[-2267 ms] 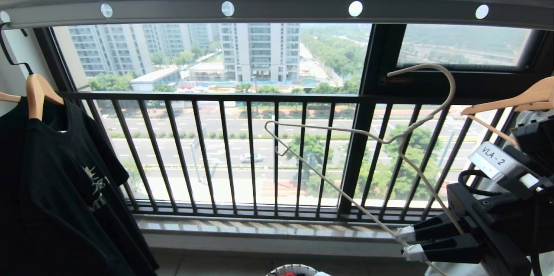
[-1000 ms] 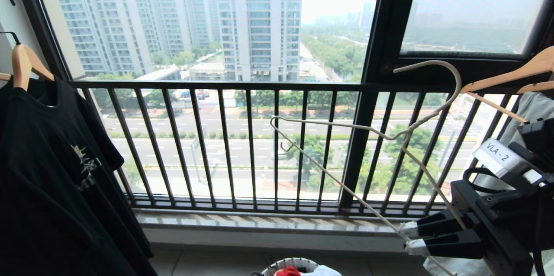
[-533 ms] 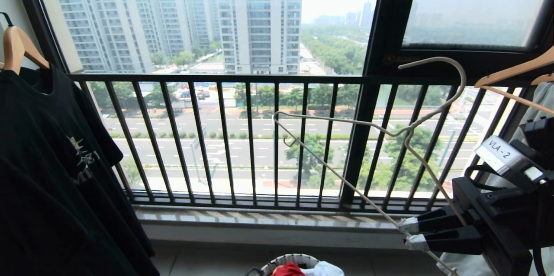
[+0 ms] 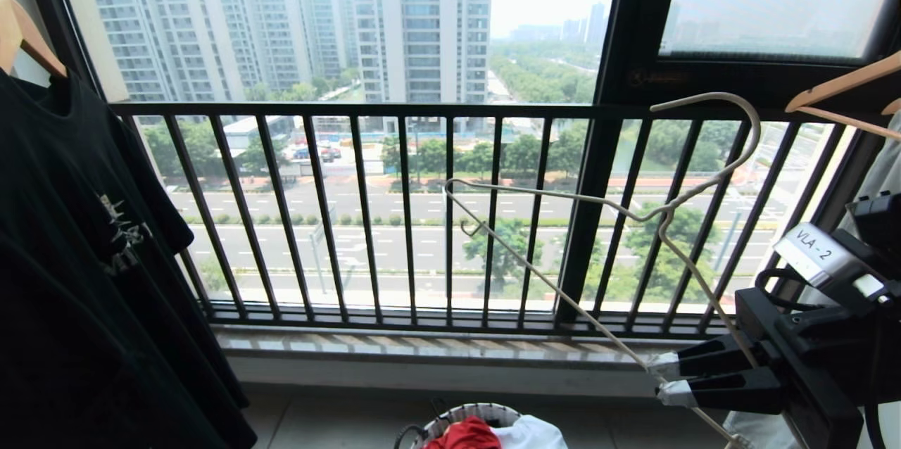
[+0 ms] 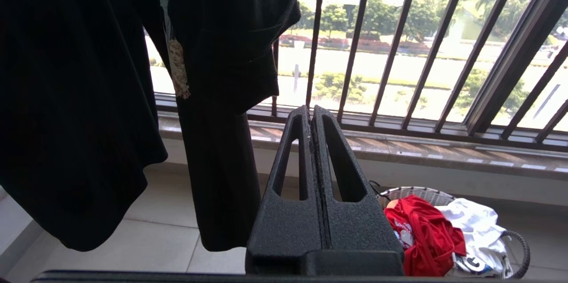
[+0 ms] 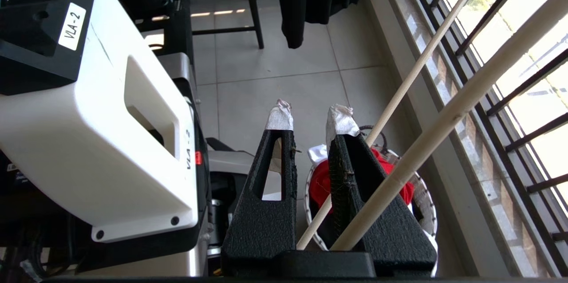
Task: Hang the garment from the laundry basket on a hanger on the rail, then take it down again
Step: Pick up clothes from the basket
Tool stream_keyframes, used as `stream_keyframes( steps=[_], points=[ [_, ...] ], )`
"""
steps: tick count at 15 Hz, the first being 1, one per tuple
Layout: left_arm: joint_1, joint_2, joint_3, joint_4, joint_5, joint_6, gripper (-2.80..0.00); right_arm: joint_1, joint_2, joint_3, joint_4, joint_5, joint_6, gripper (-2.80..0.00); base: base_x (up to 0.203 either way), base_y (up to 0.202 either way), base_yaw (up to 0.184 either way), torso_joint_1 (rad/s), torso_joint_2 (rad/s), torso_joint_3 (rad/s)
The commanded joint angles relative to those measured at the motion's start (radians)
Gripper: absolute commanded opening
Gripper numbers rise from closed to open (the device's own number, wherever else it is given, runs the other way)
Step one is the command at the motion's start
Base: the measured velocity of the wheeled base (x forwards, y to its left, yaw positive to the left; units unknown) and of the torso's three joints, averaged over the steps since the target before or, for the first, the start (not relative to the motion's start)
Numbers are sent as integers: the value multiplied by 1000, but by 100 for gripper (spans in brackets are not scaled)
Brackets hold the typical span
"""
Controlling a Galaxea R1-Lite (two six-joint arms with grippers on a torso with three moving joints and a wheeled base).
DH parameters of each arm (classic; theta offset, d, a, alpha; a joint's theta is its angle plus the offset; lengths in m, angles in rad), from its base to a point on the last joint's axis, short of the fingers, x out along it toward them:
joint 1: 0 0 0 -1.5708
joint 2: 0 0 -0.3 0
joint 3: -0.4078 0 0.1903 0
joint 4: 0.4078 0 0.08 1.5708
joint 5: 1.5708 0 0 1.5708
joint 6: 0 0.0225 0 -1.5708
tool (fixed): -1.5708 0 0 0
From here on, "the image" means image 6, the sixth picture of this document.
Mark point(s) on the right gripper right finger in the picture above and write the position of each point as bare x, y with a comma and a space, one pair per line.
392, 236

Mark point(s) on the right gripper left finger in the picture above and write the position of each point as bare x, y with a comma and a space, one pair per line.
262, 225

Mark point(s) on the white woven laundry basket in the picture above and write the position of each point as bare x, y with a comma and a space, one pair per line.
424, 203

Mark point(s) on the red garment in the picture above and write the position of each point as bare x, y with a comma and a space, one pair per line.
319, 185

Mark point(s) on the white garment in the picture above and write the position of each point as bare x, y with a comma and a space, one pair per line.
317, 153

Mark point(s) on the stone window sill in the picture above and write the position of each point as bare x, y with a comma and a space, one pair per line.
492, 194

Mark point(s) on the thick wooden pole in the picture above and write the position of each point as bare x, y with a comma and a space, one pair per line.
457, 108

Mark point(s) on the thin wooden pole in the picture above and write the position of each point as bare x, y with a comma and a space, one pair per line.
428, 52

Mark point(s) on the black window grille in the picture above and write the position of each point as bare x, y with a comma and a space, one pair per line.
528, 84

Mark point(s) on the black stool legs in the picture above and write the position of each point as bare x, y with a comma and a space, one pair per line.
253, 8

